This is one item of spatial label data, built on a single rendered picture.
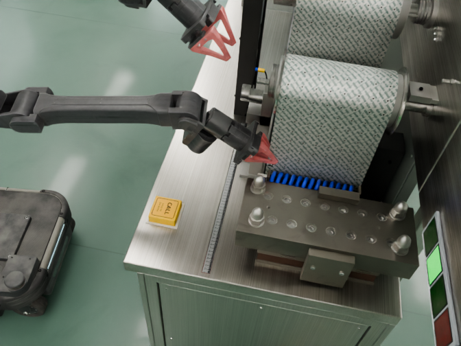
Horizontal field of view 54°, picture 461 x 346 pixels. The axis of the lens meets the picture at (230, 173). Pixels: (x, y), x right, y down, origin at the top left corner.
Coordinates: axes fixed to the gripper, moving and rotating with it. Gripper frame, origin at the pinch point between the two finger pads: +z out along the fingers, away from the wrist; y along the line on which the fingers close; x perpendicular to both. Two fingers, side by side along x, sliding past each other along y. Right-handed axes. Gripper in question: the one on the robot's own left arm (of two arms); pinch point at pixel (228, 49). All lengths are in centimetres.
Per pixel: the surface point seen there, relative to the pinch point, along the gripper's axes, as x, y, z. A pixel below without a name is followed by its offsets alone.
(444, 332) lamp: 18, 46, 43
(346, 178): -1.0, 3.8, 42.0
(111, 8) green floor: -187, -232, -19
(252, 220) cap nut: -13.8, 21.8, 26.6
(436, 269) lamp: 18, 35, 42
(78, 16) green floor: -200, -214, -34
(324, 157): -0.7, 3.9, 33.4
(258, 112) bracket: -9.4, -4.0, 18.1
